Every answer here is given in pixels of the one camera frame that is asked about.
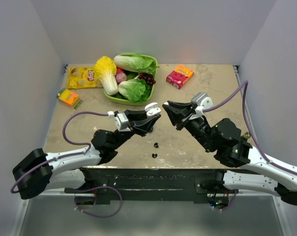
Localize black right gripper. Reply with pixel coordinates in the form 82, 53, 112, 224
163, 100, 217, 152

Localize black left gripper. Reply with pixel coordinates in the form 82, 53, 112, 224
111, 109, 161, 150

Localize white earbud charging case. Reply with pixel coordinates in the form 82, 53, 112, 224
145, 102, 161, 117

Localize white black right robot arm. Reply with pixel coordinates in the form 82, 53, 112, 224
162, 101, 297, 206

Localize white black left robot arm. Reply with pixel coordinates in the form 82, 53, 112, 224
10, 108, 161, 200

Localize green lettuce front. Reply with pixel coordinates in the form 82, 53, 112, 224
118, 78, 150, 103

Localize green lettuce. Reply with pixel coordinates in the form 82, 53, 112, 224
118, 78, 150, 103
114, 54, 158, 74

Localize green plastic bowl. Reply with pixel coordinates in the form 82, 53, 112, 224
104, 54, 159, 106

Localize pink orange snack box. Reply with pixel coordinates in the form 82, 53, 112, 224
166, 65, 194, 89

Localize dark red grapes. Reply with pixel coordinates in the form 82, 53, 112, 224
138, 73, 156, 86

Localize red onion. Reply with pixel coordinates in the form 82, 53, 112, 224
115, 72, 127, 85

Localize green lettuce back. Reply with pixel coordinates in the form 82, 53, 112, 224
114, 54, 158, 74

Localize yellow napa cabbage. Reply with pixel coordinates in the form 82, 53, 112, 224
93, 56, 118, 95

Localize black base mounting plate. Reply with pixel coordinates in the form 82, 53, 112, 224
34, 168, 238, 205

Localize green glass bottle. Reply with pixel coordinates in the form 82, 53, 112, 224
241, 132, 251, 140

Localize orange green sponge pack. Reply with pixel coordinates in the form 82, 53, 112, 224
56, 88, 83, 110

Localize yellow Lays chips bag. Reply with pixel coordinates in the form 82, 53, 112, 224
67, 67, 103, 89

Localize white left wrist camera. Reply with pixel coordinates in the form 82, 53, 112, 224
107, 111, 130, 132

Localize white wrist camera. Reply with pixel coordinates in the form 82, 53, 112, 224
107, 111, 130, 132
191, 92, 213, 116

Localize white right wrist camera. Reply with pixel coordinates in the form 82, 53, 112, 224
191, 92, 213, 116

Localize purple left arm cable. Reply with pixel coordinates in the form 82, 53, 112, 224
10, 111, 110, 194

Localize purple cable loop front left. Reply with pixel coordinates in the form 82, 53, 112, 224
69, 185, 123, 218

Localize purple cable loop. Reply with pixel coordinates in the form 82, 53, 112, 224
69, 185, 123, 218
211, 189, 239, 211

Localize purple cable loop front right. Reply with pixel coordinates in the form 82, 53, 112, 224
211, 189, 239, 211

